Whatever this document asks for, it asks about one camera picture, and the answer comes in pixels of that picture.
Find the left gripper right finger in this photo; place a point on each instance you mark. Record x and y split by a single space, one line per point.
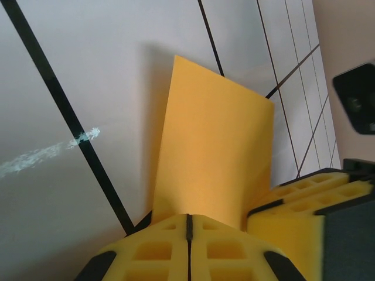
228 257

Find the orange cloth sheet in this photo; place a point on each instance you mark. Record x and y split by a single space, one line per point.
211 140

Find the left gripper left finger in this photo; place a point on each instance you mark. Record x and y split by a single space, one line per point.
152 257

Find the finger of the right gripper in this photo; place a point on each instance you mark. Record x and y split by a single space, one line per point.
293 234
316 183

